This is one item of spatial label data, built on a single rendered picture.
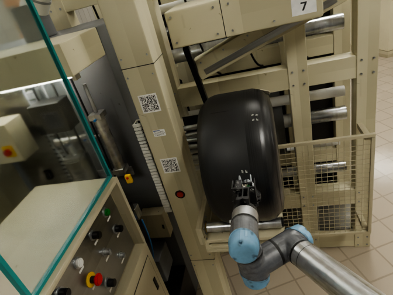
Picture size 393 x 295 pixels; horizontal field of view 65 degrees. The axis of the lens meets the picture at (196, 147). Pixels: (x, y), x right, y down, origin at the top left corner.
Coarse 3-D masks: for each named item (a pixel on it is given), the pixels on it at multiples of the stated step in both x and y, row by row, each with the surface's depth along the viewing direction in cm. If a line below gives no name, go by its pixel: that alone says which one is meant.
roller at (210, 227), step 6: (210, 222) 140; (216, 222) 139; (222, 222) 138; (258, 222) 134; (264, 222) 133; (270, 222) 132; (276, 222) 132; (282, 222) 131; (210, 228) 139; (216, 228) 138; (222, 228) 137; (228, 228) 137; (258, 228) 134; (264, 228) 134
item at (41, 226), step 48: (0, 0) 83; (0, 48) 81; (48, 48) 100; (0, 96) 79; (48, 96) 97; (0, 144) 77; (48, 144) 94; (96, 144) 118; (0, 192) 76; (48, 192) 91; (96, 192) 115; (0, 240) 74; (48, 240) 89
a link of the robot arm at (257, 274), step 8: (264, 248) 84; (272, 248) 83; (264, 256) 82; (272, 256) 82; (280, 256) 83; (240, 264) 81; (248, 264) 79; (256, 264) 80; (264, 264) 81; (272, 264) 82; (280, 264) 83; (240, 272) 83; (248, 272) 81; (256, 272) 80; (264, 272) 81; (248, 280) 82; (256, 280) 81; (264, 280) 82; (256, 288) 83
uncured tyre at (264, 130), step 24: (216, 96) 127; (240, 96) 120; (264, 96) 121; (216, 120) 114; (240, 120) 111; (264, 120) 110; (216, 144) 110; (240, 144) 108; (264, 144) 107; (216, 168) 110; (240, 168) 108; (264, 168) 107; (216, 192) 113; (264, 192) 109; (264, 216) 118
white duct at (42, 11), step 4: (32, 0) 133; (36, 0) 133; (40, 0) 134; (44, 0) 135; (48, 0) 136; (36, 4) 134; (40, 4) 135; (44, 4) 136; (48, 4) 137; (36, 8) 135; (40, 8) 136; (44, 8) 137; (48, 8) 139; (40, 12) 137; (44, 12) 139; (48, 12) 141
